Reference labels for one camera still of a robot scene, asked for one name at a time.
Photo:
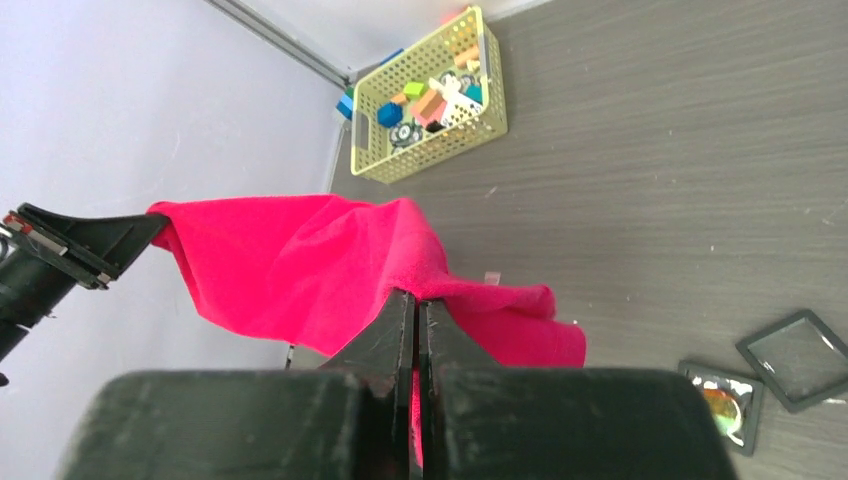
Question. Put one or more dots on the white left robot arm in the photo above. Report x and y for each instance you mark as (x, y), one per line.
(20, 298)

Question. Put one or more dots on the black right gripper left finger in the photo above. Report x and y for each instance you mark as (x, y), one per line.
(347, 419)

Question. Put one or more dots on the blue green block stack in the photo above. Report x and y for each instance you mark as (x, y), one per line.
(344, 106)

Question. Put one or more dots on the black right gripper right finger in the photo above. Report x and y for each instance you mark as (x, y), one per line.
(483, 420)

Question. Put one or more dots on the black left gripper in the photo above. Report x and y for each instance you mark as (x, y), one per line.
(92, 251)

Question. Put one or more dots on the pink red garment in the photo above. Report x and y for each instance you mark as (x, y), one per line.
(316, 270)

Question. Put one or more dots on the black square tray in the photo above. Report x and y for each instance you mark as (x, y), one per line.
(799, 358)
(747, 391)

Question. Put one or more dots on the round white brooch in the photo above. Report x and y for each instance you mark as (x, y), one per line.
(725, 410)

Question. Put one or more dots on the green perforated plastic basket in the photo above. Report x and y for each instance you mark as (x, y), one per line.
(440, 97)

